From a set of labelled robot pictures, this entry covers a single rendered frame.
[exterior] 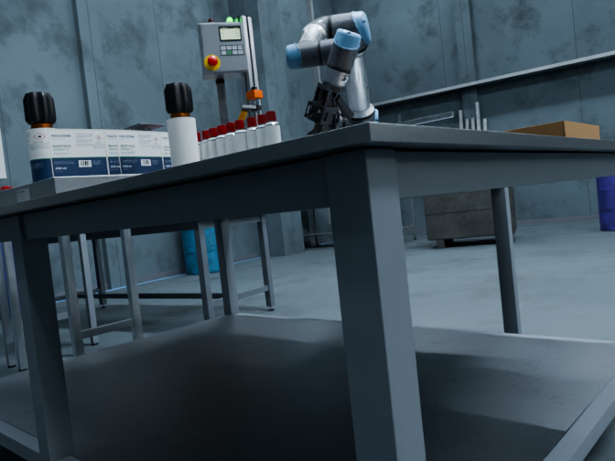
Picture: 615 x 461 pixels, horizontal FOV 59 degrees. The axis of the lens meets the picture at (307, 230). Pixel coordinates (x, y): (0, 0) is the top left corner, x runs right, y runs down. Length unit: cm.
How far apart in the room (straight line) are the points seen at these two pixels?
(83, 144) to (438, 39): 1059
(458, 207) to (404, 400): 707
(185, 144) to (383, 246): 118
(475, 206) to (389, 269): 705
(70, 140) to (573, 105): 1006
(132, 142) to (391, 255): 137
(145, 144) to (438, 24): 1049
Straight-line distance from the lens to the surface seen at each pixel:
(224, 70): 214
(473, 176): 85
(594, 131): 144
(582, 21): 1140
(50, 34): 760
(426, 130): 66
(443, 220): 772
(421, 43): 1213
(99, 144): 184
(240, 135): 195
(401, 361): 65
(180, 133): 173
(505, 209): 247
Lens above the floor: 75
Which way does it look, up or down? 2 degrees down
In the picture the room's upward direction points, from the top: 6 degrees counter-clockwise
